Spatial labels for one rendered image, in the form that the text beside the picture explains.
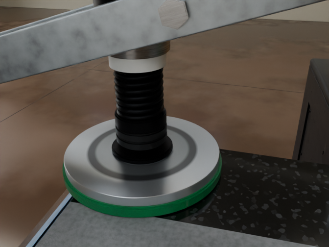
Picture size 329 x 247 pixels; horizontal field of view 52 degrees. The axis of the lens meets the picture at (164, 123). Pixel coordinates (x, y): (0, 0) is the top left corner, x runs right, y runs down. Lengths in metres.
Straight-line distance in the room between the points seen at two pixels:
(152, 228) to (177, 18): 0.22
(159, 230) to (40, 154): 1.89
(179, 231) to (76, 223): 0.12
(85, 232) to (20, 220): 1.39
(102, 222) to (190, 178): 0.11
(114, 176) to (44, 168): 1.69
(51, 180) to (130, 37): 1.68
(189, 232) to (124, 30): 0.22
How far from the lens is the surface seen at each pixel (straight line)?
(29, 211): 1.82
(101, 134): 0.52
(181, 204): 0.41
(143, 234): 0.39
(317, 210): 0.44
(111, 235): 0.39
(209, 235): 0.39
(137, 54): 0.38
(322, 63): 1.38
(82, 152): 0.48
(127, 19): 0.35
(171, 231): 0.39
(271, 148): 2.23
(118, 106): 0.43
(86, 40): 0.37
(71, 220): 0.42
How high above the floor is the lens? 1.12
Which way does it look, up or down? 27 degrees down
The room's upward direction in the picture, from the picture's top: 1 degrees counter-clockwise
